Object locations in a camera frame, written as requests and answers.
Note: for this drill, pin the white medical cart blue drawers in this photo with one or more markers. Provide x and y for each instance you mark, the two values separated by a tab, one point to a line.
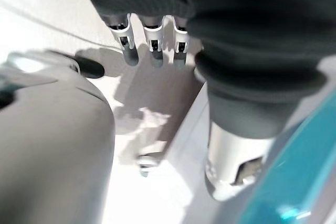
191	140

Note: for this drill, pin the left robot hand dark glove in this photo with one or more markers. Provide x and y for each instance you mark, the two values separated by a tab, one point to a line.
249	51

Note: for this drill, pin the white cart caster wheel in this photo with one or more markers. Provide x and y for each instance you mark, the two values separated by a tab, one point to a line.
147	162

